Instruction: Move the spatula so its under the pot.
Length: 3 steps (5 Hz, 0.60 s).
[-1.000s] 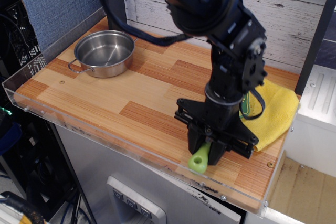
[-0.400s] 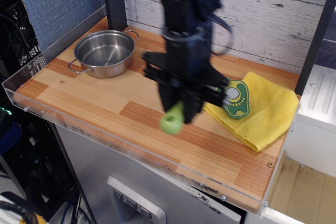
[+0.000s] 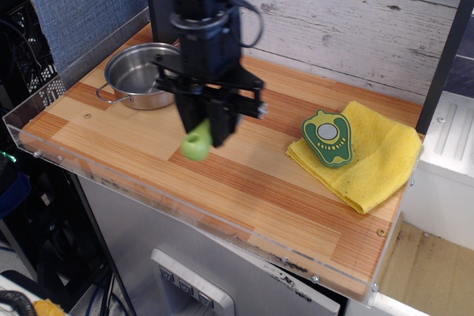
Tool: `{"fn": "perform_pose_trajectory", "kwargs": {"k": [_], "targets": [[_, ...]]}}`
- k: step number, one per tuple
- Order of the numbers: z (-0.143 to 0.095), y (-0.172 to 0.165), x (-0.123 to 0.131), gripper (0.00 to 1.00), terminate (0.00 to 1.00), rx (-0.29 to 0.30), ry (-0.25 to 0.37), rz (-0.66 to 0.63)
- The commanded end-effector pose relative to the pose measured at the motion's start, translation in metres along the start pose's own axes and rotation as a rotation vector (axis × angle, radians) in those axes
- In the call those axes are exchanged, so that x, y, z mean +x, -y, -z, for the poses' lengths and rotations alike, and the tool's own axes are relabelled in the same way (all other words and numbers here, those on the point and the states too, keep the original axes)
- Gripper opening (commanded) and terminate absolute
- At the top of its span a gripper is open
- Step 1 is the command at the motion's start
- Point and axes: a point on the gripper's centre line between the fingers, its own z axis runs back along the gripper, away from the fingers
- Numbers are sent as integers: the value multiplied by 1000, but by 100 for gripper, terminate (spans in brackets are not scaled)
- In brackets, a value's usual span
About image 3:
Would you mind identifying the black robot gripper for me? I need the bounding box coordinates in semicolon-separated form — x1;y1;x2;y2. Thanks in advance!
152;8;267;147

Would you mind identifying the green handled grey spatula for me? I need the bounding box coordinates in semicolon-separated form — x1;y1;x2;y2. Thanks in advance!
181;118;213;161

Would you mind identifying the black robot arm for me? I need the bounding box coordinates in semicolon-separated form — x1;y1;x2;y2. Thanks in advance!
148;0;266;147

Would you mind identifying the stainless steel pot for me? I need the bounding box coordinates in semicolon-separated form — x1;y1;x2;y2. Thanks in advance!
96;42;180;110

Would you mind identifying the clear acrylic table guard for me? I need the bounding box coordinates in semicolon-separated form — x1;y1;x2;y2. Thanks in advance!
6;24;421;315

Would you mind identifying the green toy pepper slice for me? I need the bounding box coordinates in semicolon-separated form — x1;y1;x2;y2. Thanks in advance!
302;109;353;167

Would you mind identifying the silver toy appliance cabinet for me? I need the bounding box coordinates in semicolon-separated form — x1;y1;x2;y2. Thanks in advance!
79;178;347;315

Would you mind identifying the yellow folded cloth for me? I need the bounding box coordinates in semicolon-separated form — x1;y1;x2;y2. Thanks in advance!
286;101;422;214

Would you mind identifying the black vertical post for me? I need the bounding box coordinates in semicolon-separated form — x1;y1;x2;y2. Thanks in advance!
415;0;473;135

